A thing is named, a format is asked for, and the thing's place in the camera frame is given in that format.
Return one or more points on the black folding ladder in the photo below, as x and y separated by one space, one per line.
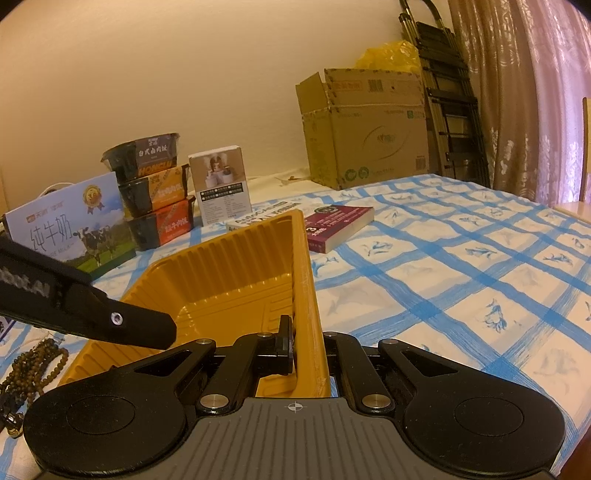
450 106

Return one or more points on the yellow plastic bag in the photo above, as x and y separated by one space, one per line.
388 55

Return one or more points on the large open cardboard box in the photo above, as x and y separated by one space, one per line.
369 134

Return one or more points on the small white product box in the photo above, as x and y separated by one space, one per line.
221 184

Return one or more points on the patterned curtain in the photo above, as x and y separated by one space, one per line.
531 92

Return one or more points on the cow print milk carton box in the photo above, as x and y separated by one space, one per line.
69 217

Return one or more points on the purple book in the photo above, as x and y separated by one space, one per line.
339 226

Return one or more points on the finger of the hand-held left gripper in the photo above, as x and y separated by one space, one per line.
134 323

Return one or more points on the yellow plastic tray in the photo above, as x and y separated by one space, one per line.
207 286

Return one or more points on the white book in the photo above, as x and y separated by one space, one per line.
258 214

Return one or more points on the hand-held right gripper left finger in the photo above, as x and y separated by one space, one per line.
286 344

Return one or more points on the red instant food bowl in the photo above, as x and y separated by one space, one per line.
166 226

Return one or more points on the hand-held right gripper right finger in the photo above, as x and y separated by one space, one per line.
339 346

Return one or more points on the black instant food bowl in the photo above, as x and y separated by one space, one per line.
143 154

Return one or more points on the blue checked tablecloth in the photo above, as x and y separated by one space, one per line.
461 277

